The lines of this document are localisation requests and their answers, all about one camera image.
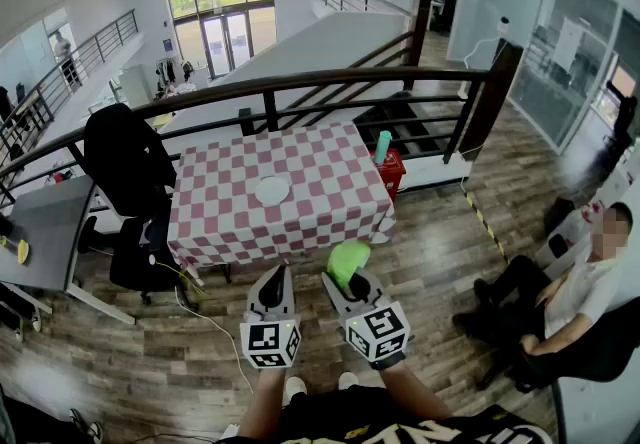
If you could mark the black office chair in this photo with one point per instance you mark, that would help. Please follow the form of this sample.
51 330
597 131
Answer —
135 262

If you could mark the white plate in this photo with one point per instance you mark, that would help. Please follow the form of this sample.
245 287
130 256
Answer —
272 190

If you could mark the white red plastic bag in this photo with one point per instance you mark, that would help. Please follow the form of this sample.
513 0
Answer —
592 217

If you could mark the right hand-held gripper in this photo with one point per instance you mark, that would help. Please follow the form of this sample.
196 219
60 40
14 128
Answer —
377 329

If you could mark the yellow item on desk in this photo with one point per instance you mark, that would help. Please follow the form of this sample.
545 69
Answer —
23 252

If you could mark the grey balcony railing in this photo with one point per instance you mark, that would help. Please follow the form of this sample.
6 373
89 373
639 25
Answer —
90 49

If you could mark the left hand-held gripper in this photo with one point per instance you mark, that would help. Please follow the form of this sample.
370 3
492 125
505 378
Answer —
270 338

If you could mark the dark metal railing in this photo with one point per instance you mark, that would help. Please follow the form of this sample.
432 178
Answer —
320 78

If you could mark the grey desk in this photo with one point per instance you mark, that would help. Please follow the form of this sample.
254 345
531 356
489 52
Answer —
47 227

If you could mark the person's white shoe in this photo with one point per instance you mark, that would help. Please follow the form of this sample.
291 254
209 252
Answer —
295 388
348 379

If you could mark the green cabbage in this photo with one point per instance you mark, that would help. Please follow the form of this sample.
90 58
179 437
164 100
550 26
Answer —
345 259

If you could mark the small white bin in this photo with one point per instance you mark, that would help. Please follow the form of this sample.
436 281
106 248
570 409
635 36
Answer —
557 244

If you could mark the red white checkered tablecloth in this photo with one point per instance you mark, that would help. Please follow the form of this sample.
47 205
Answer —
320 172

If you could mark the yellow black floor tape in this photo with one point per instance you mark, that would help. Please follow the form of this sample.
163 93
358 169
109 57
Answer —
487 227

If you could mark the person's right forearm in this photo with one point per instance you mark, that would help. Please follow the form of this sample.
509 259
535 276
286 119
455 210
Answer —
412 389

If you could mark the glass entrance door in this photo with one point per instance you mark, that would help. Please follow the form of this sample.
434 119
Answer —
225 32

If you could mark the red box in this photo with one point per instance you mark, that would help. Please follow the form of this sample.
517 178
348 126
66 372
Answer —
391 172

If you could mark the person's left forearm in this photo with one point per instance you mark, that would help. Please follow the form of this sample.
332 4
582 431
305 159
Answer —
265 402

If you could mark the white floor stand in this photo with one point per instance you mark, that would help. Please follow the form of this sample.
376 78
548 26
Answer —
480 44

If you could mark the person's black lettered jersey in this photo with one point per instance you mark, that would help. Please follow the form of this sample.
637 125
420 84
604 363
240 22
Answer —
400 432

